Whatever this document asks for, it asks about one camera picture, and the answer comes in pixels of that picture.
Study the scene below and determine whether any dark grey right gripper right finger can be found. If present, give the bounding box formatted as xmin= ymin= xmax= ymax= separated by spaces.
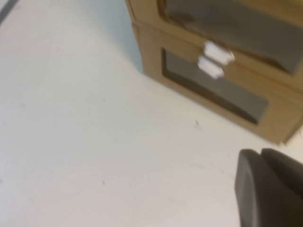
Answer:
xmin=261 ymin=148 xmax=303 ymax=197

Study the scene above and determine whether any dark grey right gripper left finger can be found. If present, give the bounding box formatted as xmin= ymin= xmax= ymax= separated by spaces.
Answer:
xmin=234 ymin=148 xmax=303 ymax=227

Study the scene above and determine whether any white pull tab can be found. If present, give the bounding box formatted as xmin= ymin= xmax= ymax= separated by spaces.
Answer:
xmin=197 ymin=55 xmax=225 ymax=79
xmin=203 ymin=40 xmax=235 ymax=66

